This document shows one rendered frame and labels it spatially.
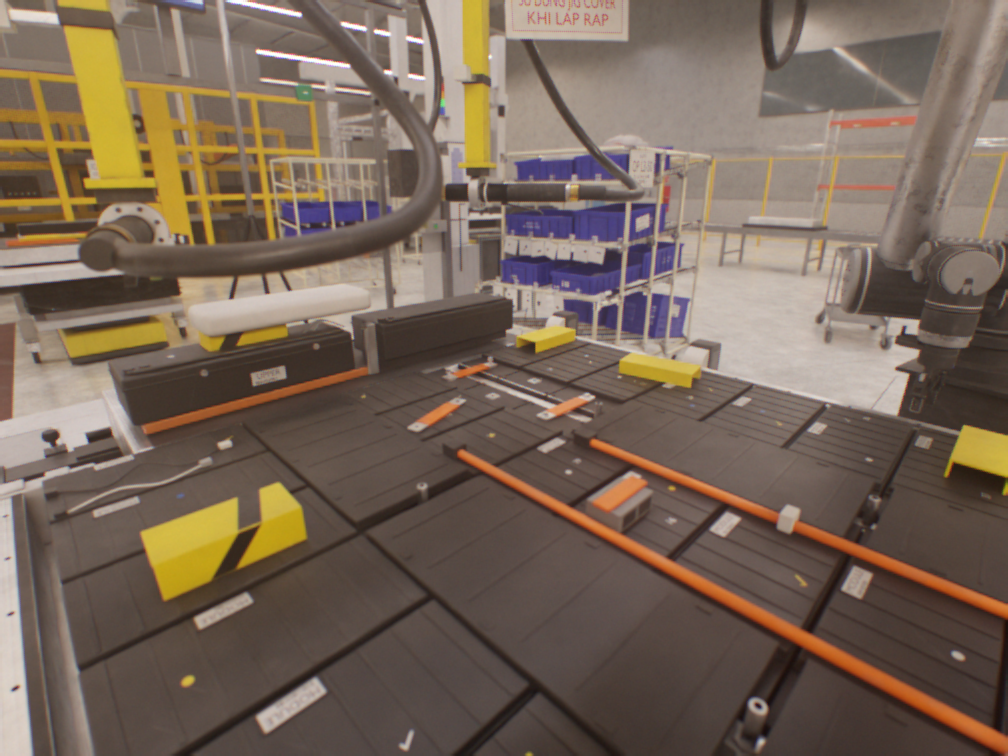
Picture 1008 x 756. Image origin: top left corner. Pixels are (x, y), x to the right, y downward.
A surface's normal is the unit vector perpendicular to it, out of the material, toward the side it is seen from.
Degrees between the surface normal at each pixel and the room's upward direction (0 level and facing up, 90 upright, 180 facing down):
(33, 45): 90
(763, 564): 0
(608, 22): 90
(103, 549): 0
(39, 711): 0
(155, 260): 82
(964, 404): 90
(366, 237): 73
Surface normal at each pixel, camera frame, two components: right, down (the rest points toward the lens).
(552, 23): 0.28, 0.33
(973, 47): -0.56, 0.59
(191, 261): 0.01, 0.21
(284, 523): 0.68, 0.26
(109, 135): 0.50, 0.30
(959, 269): -0.45, 0.31
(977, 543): 0.00, -0.94
